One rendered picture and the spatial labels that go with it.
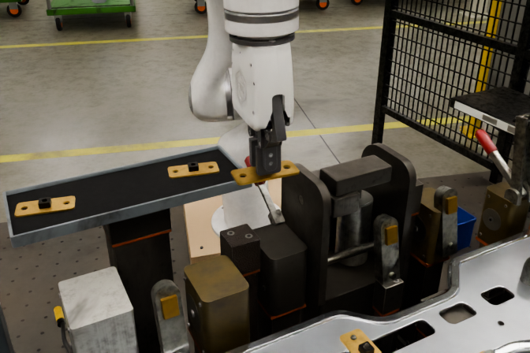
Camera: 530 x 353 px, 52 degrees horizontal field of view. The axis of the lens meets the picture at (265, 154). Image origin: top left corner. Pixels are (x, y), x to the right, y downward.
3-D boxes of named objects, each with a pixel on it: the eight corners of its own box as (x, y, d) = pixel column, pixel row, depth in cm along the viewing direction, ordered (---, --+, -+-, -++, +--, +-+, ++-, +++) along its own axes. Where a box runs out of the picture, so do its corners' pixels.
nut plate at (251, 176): (238, 186, 67) (237, 177, 67) (229, 172, 71) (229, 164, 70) (300, 173, 70) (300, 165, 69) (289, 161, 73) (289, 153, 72)
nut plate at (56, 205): (14, 217, 79) (12, 210, 79) (17, 204, 83) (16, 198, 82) (74, 209, 81) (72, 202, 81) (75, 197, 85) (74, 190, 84)
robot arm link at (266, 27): (214, 2, 63) (215, 27, 65) (236, 17, 56) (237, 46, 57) (281, -4, 66) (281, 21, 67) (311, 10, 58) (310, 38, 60)
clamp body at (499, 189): (479, 342, 119) (512, 204, 103) (446, 313, 127) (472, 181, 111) (500, 332, 122) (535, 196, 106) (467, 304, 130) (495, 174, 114)
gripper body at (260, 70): (218, 19, 65) (223, 107, 70) (244, 39, 56) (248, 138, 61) (276, 13, 67) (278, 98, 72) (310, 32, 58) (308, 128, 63)
